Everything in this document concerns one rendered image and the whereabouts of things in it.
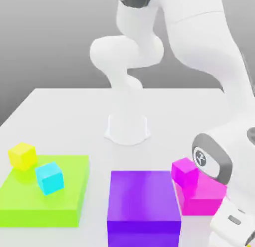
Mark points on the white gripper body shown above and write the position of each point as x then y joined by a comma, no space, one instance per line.
235,240

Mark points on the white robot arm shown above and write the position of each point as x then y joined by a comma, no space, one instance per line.
199,51

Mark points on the small magenta cube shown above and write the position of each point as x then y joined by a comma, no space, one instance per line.
184,172

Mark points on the small cyan cube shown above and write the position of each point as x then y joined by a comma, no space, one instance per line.
50,180

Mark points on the small yellow cube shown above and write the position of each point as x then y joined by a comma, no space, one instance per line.
22,156

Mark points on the large magenta box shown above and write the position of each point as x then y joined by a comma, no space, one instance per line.
203,201

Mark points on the large purple box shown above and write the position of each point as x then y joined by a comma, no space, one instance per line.
143,201

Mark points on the large green box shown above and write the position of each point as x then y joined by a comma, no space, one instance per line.
39,203

